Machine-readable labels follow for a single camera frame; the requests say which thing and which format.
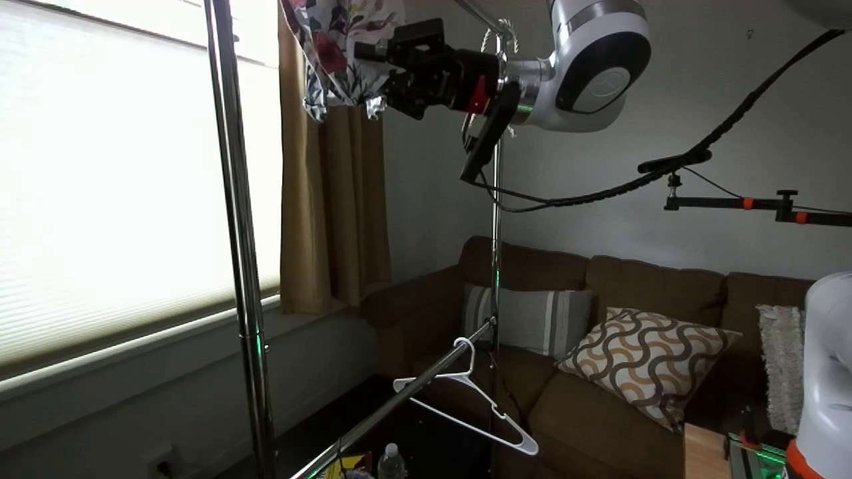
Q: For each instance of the brown sofa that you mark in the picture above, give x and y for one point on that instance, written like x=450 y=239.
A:
x=579 y=427

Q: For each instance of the patterned wave throw pillow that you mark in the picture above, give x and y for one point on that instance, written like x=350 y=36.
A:
x=647 y=361

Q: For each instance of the white fuzzy throw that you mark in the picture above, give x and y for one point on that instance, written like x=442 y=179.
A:
x=781 y=334

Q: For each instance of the grey striped pillow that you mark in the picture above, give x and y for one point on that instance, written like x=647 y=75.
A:
x=547 y=322

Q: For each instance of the white floral cloth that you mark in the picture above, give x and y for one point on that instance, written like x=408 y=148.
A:
x=327 y=36

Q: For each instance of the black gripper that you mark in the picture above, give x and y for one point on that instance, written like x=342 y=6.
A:
x=420 y=71

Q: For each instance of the chrome clothing rack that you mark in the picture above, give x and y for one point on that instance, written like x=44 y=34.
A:
x=246 y=273

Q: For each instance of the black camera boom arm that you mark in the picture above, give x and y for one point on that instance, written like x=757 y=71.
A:
x=781 y=205

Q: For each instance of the mustard brown curtain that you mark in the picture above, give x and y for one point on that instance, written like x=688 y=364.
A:
x=334 y=199

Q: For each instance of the white window blind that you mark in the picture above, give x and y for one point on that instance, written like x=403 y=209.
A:
x=109 y=179

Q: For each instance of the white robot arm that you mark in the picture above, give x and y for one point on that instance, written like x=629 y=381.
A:
x=599 y=48

